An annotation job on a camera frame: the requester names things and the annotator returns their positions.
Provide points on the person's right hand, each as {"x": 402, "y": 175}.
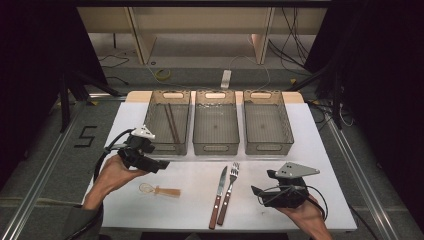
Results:
{"x": 310, "y": 215}

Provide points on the black curtain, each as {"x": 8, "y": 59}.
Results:
{"x": 33, "y": 66}
{"x": 383, "y": 83}

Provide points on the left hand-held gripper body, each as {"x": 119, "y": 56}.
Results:
{"x": 136, "y": 156}

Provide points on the white power strip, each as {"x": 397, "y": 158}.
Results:
{"x": 226, "y": 78}

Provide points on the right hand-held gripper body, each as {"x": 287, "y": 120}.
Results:
{"x": 290, "y": 196}

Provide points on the person's left hand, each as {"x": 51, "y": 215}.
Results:
{"x": 113, "y": 175}

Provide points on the light wooden shelf unit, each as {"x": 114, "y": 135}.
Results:
{"x": 200, "y": 20}

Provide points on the dark brown chopstick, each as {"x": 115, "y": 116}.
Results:
{"x": 174, "y": 123}
{"x": 170, "y": 124}

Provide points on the grey translucent plastic basket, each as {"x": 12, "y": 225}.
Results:
{"x": 156, "y": 123}
{"x": 216, "y": 123}
{"x": 266, "y": 123}

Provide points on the black metal stand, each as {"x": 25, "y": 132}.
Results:
{"x": 337, "y": 100}
{"x": 64, "y": 100}

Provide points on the aluminium floor rail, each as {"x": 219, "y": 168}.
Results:
{"x": 363, "y": 186}
{"x": 36, "y": 190}

